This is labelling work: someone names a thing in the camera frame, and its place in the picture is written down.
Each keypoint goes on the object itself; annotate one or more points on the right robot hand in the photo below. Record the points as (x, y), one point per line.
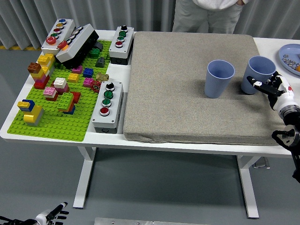
(283, 98)

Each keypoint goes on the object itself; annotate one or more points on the brass valve fitting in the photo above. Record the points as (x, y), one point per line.
(102, 77)

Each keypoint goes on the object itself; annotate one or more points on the blue lego brick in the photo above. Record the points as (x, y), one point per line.
(88, 72)

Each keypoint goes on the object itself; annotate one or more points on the grey pleated curtain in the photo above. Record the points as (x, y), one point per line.
(93, 11)

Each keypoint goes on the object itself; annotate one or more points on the five-button white control box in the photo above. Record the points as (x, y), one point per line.
(56, 30)

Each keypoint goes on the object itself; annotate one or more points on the red lego brick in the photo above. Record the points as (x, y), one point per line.
(77, 96)

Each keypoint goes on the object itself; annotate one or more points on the yellow lego brick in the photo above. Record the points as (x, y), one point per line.
(73, 78)

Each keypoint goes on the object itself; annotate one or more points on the brown yellow pink red tower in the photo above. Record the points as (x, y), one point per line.
(37, 75)

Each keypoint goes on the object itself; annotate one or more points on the silver metal plate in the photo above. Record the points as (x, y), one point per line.
(140, 222)

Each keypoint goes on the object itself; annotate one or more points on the magenta lego brick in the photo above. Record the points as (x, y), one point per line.
(77, 69)
(87, 82)

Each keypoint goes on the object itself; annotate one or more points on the tilted white black control box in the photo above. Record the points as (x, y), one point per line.
(77, 44)

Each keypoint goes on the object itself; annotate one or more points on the large knob three-button control box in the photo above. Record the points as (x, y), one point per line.
(103, 119)

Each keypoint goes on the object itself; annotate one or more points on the metal bracket under table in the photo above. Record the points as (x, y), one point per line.
(262, 164)

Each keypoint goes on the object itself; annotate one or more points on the blue ribbed plastic cup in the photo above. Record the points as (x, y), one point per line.
(257, 63)
(213, 86)

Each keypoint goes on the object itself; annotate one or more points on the yellow black floor tape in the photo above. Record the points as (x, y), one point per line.
(21, 48)

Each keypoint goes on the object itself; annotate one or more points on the grey-brown fabric mat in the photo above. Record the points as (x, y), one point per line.
(175, 82)

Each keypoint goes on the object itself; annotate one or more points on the white table leg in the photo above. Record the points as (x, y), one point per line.
(82, 182)
(248, 187)

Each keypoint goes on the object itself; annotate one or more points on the blue yellow grey brick duck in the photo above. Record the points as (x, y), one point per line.
(32, 114)

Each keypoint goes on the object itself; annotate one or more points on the dark grey arch brick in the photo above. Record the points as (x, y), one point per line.
(99, 46)

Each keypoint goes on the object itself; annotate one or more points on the yellow white brick stack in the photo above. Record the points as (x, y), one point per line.
(45, 58)

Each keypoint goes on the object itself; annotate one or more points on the grey sloped lego brick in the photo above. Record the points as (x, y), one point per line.
(100, 62)

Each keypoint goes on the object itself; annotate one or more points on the red valve handwheel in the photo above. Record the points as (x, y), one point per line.
(96, 86)

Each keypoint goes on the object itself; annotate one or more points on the green orange blue brick stack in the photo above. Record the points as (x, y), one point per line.
(65, 99)

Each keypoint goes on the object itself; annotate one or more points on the light blue plate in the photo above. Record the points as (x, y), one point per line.
(287, 50)

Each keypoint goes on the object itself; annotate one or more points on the person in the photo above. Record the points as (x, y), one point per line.
(199, 18)

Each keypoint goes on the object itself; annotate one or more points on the small knob three-button control box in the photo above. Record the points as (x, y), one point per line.
(117, 50)

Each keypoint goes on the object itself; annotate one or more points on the green lego baseplate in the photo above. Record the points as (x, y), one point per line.
(58, 126)

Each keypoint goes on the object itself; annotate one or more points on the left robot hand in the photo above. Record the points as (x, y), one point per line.
(47, 215)

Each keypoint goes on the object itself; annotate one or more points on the pink white red brick stack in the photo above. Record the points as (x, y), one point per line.
(49, 91)

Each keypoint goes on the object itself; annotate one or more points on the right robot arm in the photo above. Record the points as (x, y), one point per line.
(287, 138)

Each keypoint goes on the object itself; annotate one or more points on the green lego brick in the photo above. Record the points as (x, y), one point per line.
(94, 52)

